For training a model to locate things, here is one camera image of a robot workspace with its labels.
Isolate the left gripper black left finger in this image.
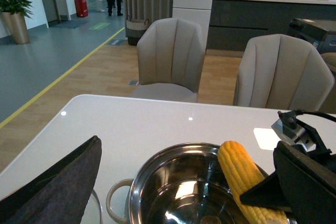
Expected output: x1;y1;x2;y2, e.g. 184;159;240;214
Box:
1;136;102;223

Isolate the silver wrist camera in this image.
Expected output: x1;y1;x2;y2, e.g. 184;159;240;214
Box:
271;119;315;151

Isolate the black camera cable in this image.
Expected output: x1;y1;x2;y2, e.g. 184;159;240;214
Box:
277;110;336;124

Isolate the glass pot lid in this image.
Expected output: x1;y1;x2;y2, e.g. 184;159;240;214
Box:
81;190;103;224

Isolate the white electric cooking pot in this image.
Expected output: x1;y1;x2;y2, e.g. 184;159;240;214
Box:
106;143;249;223

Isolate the yellow corn cob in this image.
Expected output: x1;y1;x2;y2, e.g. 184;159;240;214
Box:
217;141;288;223

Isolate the left beige upholstered chair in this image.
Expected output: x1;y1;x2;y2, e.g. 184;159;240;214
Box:
130;18;206;103

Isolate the potted green plant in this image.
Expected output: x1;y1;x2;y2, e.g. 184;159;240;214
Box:
1;0;33;45

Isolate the black washing machine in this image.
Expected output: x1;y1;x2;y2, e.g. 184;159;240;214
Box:
287;18;335;54

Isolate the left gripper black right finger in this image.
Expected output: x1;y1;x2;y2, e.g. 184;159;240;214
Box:
240;141;335;223

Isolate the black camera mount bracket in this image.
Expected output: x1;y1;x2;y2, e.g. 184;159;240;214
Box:
294;119;332;158

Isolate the right beige upholstered chair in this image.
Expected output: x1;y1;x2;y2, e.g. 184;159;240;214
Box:
233;34;329;111

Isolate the beige upholstered chair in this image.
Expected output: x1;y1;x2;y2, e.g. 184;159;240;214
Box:
130;18;206;103
233;34;329;111

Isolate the red bin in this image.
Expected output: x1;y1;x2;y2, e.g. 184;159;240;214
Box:
74;0;88;18

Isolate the dark kitchen counter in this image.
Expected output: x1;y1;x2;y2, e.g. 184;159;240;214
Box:
206;0;335;51

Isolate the woven laundry basket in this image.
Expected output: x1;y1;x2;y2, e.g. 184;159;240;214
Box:
125;16;150;46

